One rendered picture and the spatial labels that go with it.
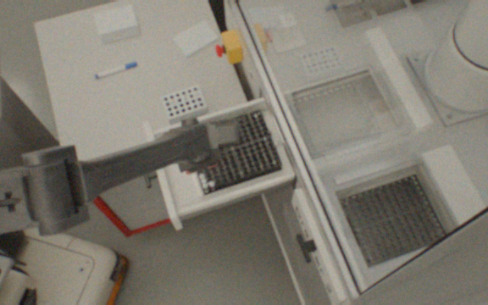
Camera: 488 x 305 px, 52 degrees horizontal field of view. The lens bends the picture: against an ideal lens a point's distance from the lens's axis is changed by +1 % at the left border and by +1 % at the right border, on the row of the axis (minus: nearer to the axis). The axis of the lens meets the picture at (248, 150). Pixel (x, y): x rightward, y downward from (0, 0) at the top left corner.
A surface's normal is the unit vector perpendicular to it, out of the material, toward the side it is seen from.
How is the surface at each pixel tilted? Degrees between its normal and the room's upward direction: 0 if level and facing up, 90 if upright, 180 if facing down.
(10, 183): 32
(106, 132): 0
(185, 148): 65
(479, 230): 90
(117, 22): 0
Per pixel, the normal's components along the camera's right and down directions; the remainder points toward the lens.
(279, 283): 0.00, -0.40
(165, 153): 0.90, -0.08
